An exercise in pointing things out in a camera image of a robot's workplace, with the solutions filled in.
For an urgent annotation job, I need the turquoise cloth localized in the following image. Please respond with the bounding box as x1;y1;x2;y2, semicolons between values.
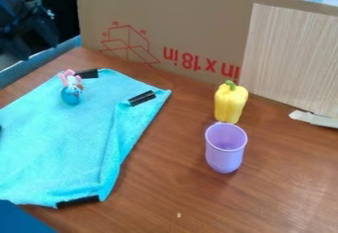
0;67;174;209

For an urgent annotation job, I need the yellow toy pepper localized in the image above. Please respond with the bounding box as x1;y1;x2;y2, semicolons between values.
212;79;250;125

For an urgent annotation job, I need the purple cup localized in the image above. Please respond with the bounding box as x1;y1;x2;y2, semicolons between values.
203;121;250;175

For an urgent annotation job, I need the cardboard box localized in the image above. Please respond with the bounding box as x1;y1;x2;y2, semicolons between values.
75;0;338;129

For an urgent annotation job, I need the blue and pink toy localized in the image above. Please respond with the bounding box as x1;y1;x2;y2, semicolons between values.
56;68;85;107

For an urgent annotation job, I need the light wooden board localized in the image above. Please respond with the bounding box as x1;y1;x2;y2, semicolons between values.
237;2;338;118

